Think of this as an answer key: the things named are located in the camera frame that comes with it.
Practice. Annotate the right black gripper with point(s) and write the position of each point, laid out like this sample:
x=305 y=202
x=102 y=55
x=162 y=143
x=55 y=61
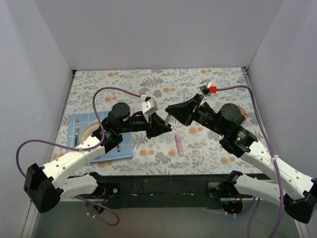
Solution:
x=192 y=112

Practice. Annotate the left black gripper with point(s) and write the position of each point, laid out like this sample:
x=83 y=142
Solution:
x=149 y=125

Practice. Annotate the pink highlighter pen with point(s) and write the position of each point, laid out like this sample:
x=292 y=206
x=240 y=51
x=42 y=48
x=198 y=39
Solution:
x=179 y=145

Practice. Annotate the white pen blue tip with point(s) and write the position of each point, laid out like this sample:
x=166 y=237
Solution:
x=167 y=120

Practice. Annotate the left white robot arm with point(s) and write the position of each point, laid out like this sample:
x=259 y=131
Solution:
x=46 y=185

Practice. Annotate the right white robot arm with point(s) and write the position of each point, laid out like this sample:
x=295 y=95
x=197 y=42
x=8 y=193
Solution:
x=299 y=195

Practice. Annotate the floral tablecloth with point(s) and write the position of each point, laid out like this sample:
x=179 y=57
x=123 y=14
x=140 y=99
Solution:
x=100 y=90

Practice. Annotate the red patterned bowl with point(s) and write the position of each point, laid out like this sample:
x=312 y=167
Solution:
x=243 y=112

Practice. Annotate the beige ringed plate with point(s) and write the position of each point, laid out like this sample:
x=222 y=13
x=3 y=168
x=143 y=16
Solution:
x=87 y=130

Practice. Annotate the silver fork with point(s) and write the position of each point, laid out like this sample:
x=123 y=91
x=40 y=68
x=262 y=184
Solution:
x=77 y=128

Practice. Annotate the blue checked placemat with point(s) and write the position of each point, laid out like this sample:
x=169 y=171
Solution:
x=126 y=146

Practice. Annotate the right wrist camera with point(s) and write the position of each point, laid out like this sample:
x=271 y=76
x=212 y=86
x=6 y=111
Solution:
x=207 y=88

